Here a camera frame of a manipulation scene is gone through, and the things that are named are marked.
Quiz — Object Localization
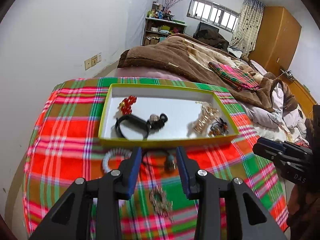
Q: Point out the white spiral hair tie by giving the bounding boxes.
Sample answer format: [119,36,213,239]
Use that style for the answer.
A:
[101,147,133,174]

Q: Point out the black cord pendant hair tie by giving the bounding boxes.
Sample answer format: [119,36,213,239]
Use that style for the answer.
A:
[141,148,178,173]

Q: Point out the silver rhinestone brooch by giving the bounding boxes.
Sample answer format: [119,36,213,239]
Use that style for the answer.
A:
[149,186,174,223]

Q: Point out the black wristband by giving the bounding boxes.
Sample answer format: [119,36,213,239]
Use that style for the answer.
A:
[114,114,151,139]

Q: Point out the translucent pink hair claw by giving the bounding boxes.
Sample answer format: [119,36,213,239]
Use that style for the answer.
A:
[193,102,221,135]

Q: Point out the red bead bracelet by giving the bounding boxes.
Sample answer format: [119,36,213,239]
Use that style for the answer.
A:
[119,95,138,116]

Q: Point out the white floral duvet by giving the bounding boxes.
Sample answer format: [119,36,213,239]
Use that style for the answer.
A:
[240,60,311,145]

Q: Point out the red green plaid cloth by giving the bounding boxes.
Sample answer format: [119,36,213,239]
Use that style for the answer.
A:
[23,77,288,239]

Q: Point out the folded plaid cloth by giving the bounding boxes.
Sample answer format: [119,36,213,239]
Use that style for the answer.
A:
[208,62,259,91]

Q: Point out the yellow-green white tray box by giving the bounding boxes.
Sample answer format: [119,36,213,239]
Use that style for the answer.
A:
[98,84,240,148]

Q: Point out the patterned curtain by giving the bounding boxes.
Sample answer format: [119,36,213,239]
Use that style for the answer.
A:
[229,0,265,56]

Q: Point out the wooden wardrobe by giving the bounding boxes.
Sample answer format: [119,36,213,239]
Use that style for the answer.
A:
[248,7,302,76]

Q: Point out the pink bed sheet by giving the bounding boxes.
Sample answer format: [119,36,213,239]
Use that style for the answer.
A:
[114,67,188,81]

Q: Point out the brown fleece blanket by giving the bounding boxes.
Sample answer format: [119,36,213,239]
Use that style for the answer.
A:
[118,34,298,113]

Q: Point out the dark clothes on chair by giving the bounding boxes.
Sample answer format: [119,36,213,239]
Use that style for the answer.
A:
[193,22,229,51]

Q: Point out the barred window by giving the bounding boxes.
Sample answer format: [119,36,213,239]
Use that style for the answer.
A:
[187,0,240,33]

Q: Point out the dark wooden shelf unit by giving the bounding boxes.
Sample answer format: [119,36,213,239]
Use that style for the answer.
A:
[141,17,187,46]

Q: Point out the wall power sockets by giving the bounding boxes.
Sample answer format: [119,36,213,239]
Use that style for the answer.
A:
[85,53,101,70]

